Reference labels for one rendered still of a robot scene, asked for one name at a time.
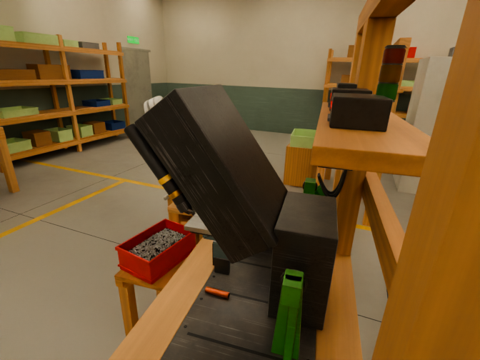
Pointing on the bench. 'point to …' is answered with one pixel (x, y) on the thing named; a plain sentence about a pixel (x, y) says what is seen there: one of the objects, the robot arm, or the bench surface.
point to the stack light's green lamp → (390, 90)
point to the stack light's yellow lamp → (390, 73)
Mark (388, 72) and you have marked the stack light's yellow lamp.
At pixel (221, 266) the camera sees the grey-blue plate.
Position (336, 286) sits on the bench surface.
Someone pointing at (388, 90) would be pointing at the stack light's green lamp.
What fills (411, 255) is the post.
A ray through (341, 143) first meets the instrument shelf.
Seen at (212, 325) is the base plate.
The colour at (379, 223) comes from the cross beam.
